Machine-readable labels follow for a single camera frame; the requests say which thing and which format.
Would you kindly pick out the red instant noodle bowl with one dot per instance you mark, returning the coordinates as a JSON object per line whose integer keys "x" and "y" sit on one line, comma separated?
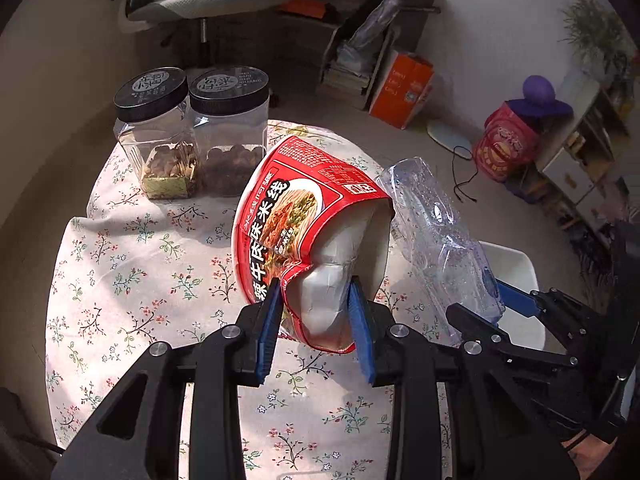
{"x": 280, "y": 210}

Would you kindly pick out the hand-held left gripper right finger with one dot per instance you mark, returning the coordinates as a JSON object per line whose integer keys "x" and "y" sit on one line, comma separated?
{"x": 360, "y": 330}

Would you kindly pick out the floral tablecloth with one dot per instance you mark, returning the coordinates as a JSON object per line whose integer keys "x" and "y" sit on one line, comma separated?
{"x": 150, "y": 270}

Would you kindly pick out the wooden bookshelf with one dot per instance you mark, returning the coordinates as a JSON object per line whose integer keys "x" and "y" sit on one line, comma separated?
{"x": 310, "y": 35}

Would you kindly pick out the white drawer cabinet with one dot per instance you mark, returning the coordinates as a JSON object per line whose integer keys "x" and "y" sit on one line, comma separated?
{"x": 570, "y": 170}

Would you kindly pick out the orange cardboard box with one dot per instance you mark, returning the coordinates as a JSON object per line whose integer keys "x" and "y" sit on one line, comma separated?
{"x": 400, "y": 90}

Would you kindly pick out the red bag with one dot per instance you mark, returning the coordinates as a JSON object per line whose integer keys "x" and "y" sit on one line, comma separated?
{"x": 502, "y": 150}

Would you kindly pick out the grey office chair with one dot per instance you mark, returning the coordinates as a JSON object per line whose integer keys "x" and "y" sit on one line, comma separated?
{"x": 210, "y": 0}

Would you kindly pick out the white plastic chair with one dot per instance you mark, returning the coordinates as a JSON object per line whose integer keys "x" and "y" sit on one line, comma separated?
{"x": 515, "y": 265}

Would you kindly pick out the clear jar of dark nuts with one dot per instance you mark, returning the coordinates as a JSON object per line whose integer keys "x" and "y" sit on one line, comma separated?
{"x": 225, "y": 130}

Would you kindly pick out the purple hat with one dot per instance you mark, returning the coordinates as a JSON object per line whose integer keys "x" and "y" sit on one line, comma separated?
{"x": 537, "y": 92}

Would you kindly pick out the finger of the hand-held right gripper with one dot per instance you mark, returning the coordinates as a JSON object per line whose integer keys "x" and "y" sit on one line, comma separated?
{"x": 480, "y": 330}
{"x": 517, "y": 300}

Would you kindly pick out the potted green plant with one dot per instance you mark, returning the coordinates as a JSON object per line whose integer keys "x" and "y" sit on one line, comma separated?
{"x": 590, "y": 25}

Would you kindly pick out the orange cloth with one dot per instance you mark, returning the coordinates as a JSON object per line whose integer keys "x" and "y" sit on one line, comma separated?
{"x": 300, "y": 7}

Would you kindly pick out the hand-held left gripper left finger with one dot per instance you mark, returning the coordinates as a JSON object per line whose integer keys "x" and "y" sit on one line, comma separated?
{"x": 267, "y": 330}

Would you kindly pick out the crushed clear plastic bottle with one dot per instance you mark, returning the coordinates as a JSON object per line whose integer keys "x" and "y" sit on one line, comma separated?
{"x": 435, "y": 225}

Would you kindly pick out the white round disc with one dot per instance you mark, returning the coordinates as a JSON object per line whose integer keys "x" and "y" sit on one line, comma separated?
{"x": 447, "y": 137}

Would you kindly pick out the clear jar of light nuts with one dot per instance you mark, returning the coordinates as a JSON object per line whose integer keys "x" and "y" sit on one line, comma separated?
{"x": 160, "y": 130}

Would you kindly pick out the stack of books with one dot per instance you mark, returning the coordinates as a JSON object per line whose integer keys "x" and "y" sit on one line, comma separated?
{"x": 345, "y": 80}

